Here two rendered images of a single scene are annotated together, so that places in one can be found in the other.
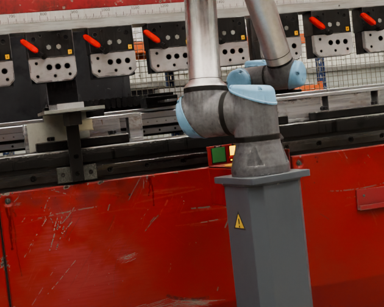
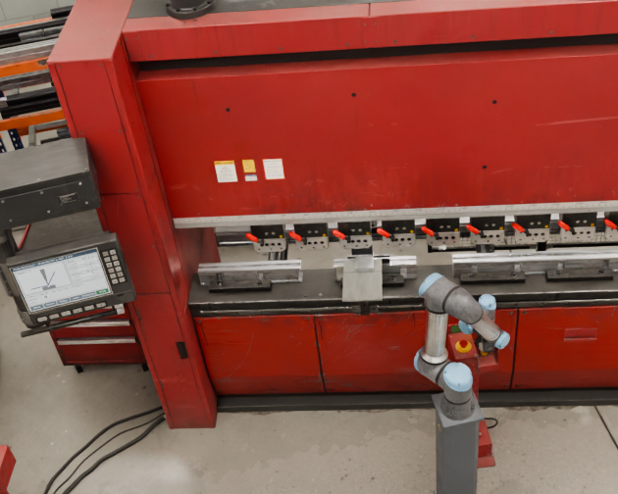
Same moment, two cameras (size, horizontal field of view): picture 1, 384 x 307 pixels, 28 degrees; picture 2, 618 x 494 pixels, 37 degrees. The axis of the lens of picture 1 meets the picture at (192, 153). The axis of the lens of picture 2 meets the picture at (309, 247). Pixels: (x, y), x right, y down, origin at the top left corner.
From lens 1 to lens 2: 318 cm
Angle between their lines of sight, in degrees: 45
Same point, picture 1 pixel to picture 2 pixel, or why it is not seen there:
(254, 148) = (451, 406)
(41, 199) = (340, 319)
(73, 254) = (359, 343)
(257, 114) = (455, 394)
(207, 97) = (431, 368)
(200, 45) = (432, 341)
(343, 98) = (578, 263)
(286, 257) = (461, 450)
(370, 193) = (576, 331)
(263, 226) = (448, 440)
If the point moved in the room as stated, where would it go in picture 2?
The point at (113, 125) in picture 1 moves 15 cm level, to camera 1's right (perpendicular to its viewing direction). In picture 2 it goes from (394, 270) to (426, 274)
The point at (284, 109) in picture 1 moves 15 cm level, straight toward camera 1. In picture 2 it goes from (527, 267) to (518, 288)
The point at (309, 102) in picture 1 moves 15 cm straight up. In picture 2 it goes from (549, 263) to (551, 239)
